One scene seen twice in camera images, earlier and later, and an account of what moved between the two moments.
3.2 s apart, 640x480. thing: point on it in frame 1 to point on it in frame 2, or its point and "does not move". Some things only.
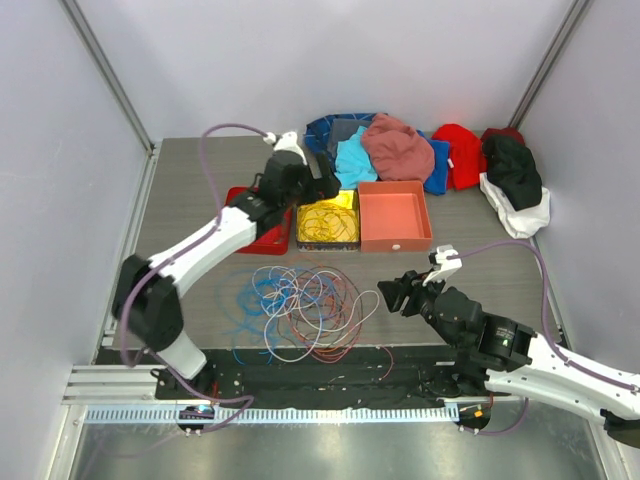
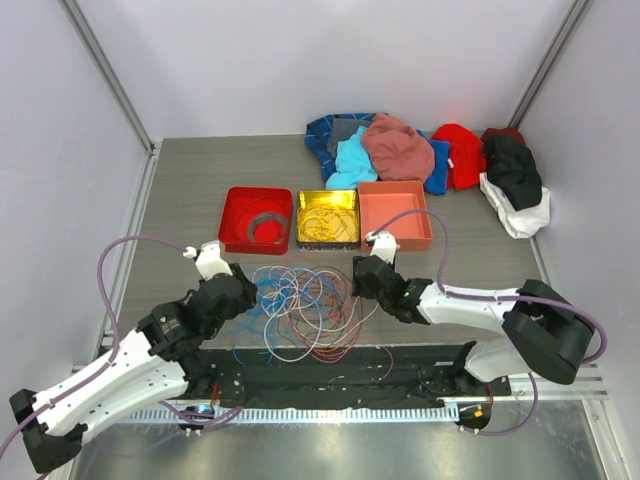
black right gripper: [395, 291] to [360, 289]
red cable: [328, 310] does not move
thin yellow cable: [327, 222] does not move
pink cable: [323, 308] does not move
